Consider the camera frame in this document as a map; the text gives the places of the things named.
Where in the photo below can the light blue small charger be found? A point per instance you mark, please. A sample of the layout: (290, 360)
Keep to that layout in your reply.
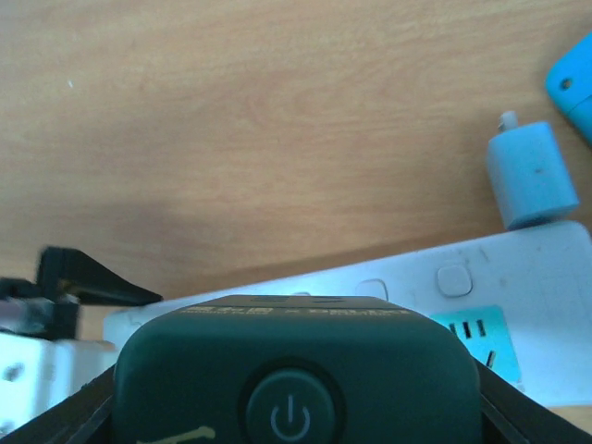
(528, 175)

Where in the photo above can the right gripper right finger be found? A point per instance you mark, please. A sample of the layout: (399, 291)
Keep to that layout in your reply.
(508, 416)

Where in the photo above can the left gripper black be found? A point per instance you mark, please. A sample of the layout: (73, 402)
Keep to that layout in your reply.
(65, 279)

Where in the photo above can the dark green cube adapter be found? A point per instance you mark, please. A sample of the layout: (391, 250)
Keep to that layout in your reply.
(295, 369)

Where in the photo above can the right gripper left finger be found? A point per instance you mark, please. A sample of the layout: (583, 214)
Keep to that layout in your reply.
(84, 417)

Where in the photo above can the blue round adapter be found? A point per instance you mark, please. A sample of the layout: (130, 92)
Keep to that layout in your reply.
(568, 85)

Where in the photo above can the white power strip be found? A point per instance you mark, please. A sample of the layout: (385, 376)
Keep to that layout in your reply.
(520, 301)

